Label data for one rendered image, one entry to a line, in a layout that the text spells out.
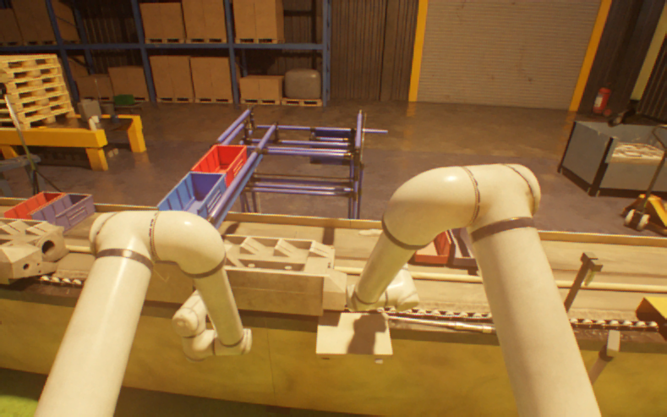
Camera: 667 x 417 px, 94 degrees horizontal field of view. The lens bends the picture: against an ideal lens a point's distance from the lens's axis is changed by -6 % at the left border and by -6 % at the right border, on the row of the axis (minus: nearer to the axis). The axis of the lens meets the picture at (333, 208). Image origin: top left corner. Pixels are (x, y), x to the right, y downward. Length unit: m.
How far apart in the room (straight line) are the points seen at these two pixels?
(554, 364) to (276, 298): 1.11
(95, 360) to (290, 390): 1.36
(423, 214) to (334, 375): 1.32
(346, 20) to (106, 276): 11.03
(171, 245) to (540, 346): 0.73
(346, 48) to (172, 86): 5.48
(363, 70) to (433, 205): 10.92
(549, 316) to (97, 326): 0.78
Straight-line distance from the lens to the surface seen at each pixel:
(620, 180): 5.92
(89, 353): 0.74
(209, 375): 2.03
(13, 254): 2.15
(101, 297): 0.78
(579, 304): 2.07
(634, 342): 1.98
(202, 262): 0.84
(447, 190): 0.61
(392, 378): 1.82
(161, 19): 11.47
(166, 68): 11.58
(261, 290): 1.49
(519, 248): 0.64
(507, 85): 12.31
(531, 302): 0.63
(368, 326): 1.50
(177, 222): 0.81
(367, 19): 11.43
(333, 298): 1.41
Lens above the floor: 1.89
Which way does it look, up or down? 28 degrees down
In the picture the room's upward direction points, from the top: 1 degrees clockwise
